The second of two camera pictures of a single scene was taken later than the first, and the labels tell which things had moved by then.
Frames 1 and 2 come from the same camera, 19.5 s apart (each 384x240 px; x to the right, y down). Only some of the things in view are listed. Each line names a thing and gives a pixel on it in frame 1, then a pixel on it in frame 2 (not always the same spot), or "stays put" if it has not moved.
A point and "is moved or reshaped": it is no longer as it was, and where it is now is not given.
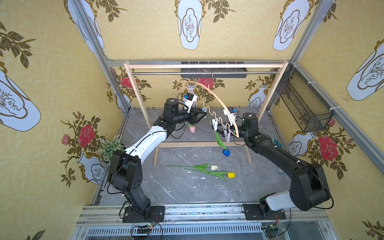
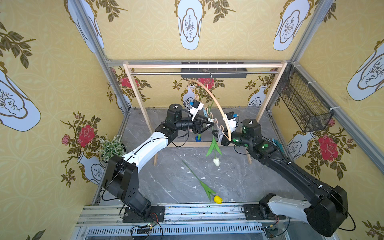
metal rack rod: x=207 y=73 stays put
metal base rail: x=302 y=222 stays put
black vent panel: x=213 y=70 stays put
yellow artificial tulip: x=220 y=174 -> x=209 y=192
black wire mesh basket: x=312 y=110 stays put
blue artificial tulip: x=226 y=151 -> x=198 y=138
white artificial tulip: x=199 y=167 -> x=216 y=160
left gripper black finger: x=200 y=111 -> x=207 y=121
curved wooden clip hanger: x=227 y=133 is moved or reshaped
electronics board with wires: x=146 y=229 stays put
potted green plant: x=106 y=146 stays put
